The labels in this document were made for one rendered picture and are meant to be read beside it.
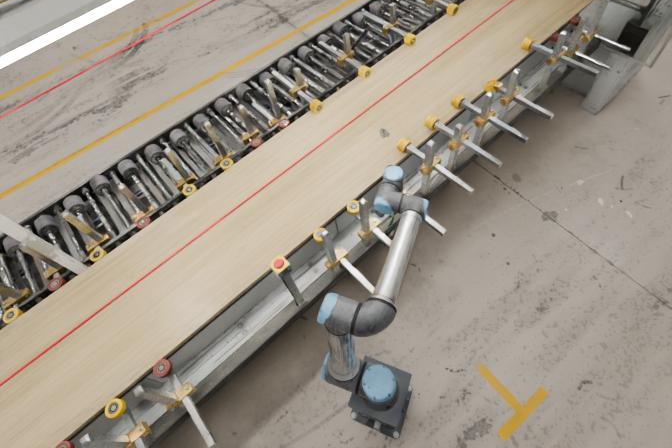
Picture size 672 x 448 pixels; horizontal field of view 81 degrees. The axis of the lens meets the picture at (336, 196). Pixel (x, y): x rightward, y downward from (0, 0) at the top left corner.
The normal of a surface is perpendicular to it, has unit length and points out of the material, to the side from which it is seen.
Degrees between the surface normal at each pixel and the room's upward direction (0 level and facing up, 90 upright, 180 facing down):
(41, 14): 61
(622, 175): 0
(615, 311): 0
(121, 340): 0
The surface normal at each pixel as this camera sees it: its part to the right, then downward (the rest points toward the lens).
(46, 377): -0.11, -0.54
